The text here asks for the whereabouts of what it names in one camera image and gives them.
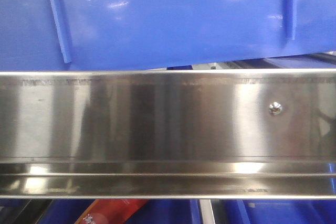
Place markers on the blue bin lower shelf left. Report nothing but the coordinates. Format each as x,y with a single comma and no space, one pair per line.
154,211

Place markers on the white divider post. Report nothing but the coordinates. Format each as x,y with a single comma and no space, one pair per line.
206,210

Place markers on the stainless steel shelf rail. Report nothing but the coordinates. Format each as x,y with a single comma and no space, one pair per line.
168,134

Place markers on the red printed package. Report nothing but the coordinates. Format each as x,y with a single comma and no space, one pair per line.
111,210

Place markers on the blue bin lower shelf right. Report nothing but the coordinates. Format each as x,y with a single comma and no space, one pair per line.
274,211

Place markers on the large blue plastic bin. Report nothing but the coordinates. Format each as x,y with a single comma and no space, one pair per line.
148,34

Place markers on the blue bin shelf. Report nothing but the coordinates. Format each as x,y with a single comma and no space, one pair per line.
274,211
154,211

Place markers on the silver screw on rail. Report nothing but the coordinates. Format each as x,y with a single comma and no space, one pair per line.
275,108

